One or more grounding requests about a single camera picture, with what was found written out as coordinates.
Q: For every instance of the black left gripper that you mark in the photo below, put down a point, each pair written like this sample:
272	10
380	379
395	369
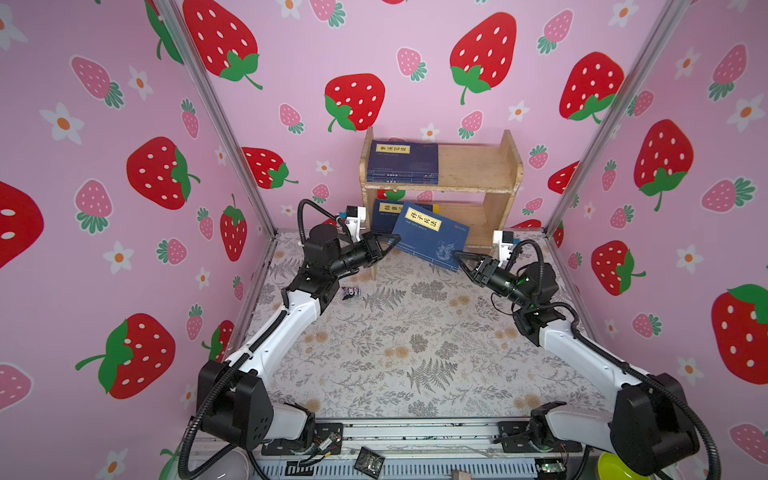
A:
367	250

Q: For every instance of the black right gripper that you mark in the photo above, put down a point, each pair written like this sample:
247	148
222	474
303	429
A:
488	268

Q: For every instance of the navy book yellow label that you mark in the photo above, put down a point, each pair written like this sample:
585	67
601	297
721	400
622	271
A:
403	179

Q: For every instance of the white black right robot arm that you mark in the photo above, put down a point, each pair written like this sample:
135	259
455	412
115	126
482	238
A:
651	426

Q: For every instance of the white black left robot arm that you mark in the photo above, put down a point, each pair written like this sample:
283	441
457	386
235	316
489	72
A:
233	404

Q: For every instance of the Kuromi toy figurine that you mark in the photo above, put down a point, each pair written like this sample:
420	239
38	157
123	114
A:
350	292

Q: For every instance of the wooden two-tier shelf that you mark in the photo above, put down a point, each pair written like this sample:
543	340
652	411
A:
495	171

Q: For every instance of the small black electronic module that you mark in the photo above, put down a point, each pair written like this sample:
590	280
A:
369	463

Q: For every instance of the lime green bowl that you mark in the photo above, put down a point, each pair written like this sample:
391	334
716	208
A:
611	467

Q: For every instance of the grey bowl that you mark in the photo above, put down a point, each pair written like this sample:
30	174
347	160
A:
233	466

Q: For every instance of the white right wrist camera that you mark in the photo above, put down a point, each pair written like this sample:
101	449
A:
503	243

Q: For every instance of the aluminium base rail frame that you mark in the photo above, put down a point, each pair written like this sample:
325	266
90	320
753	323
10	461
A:
420	448

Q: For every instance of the left aluminium corner post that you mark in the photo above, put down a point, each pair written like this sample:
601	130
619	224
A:
180	35

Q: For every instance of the aluminium corner post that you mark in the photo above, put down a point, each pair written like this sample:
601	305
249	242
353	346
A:
662	31
180	35

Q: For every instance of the right aluminium corner post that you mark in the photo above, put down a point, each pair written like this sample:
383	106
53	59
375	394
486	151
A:
662	31

